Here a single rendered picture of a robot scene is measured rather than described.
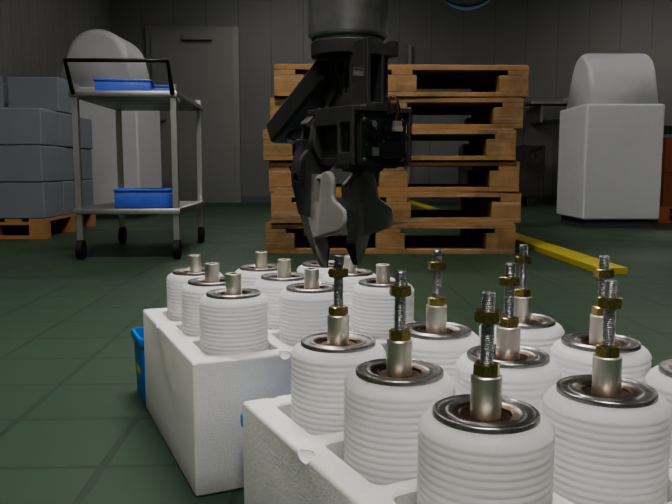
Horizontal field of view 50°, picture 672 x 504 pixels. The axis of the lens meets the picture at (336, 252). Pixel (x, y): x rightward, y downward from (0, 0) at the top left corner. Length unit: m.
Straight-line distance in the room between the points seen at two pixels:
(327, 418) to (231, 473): 0.33
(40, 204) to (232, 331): 3.81
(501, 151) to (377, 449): 3.15
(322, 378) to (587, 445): 0.25
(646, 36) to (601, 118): 4.74
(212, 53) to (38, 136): 4.88
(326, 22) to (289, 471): 0.41
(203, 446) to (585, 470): 0.54
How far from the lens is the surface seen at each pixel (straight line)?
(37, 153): 4.73
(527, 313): 0.85
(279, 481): 0.71
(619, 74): 5.74
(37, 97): 5.11
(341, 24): 0.67
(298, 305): 1.02
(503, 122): 3.71
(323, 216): 0.68
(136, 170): 6.41
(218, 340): 0.99
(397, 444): 0.60
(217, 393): 0.96
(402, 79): 3.64
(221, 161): 9.21
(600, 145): 5.58
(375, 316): 1.07
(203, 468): 0.99
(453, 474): 0.51
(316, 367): 0.69
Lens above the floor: 0.43
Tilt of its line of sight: 7 degrees down
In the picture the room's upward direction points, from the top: straight up
